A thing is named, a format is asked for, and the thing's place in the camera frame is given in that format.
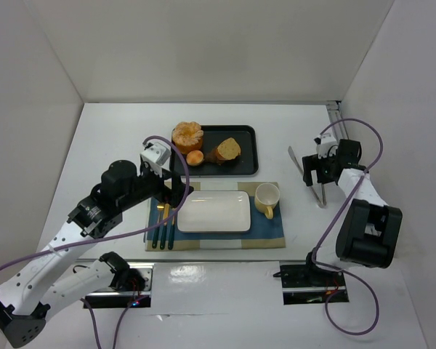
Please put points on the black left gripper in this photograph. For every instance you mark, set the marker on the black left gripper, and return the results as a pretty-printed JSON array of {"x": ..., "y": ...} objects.
[{"x": 176, "y": 187}]

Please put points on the gold spoon green handle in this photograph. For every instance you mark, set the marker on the gold spoon green handle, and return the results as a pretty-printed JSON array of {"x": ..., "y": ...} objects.
[{"x": 172, "y": 229}]

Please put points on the aluminium frame rail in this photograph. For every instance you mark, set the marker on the aluminium frame rail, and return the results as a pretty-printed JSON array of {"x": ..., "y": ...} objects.
[{"x": 334, "y": 114}]

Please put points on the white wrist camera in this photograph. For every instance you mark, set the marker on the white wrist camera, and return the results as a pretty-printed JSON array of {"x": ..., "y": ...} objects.
[
  {"x": 326, "y": 145},
  {"x": 156, "y": 154}
]

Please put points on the white rectangular plate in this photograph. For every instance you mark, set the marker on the white rectangular plate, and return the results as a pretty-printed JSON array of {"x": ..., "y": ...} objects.
[{"x": 215, "y": 211}]

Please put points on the tan sliced bread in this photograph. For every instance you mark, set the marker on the tan sliced bread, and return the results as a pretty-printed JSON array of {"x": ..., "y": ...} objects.
[{"x": 230, "y": 144}]

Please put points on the small round orange bun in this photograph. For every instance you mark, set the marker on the small round orange bun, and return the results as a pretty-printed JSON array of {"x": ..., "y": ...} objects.
[{"x": 195, "y": 158}]

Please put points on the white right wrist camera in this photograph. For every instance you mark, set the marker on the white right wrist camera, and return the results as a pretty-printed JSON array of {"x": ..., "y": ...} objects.
[{"x": 326, "y": 145}]

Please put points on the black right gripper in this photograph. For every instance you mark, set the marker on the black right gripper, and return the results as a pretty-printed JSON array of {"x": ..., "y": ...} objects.
[{"x": 313, "y": 169}]

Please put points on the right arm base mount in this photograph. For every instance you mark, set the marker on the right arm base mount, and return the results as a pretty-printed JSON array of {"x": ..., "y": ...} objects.
[{"x": 306, "y": 284}]

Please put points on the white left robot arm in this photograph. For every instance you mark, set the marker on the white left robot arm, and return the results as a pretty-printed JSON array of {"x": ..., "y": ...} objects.
[{"x": 38, "y": 292}]

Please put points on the black baking tray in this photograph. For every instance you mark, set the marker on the black baking tray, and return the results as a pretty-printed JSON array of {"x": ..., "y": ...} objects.
[{"x": 246, "y": 164}]

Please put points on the dark brown bread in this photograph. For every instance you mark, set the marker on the dark brown bread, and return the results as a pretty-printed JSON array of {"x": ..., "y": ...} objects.
[{"x": 215, "y": 157}]

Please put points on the gold knife green handle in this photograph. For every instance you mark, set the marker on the gold knife green handle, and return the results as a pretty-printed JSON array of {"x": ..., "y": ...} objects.
[{"x": 164, "y": 227}]

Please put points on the large orange flower bread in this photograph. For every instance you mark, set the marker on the large orange flower bread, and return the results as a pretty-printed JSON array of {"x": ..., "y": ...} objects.
[{"x": 187, "y": 137}]

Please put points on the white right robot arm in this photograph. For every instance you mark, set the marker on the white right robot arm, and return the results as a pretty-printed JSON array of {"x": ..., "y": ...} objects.
[{"x": 369, "y": 232}]

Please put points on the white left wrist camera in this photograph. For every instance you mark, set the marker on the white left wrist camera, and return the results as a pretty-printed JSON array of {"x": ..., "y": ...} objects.
[{"x": 156, "y": 154}]

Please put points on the yellow cup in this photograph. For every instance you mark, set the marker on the yellow cup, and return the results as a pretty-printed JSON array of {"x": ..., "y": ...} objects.
[{"x": 266, "y": 198}]

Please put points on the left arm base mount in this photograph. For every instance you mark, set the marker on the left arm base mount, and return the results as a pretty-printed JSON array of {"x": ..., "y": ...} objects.
[{"x": 130, "y": 285}]

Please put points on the metal tongs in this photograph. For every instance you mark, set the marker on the metal tongs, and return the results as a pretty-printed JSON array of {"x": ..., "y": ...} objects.
[{"x": 320, "y": 199}]

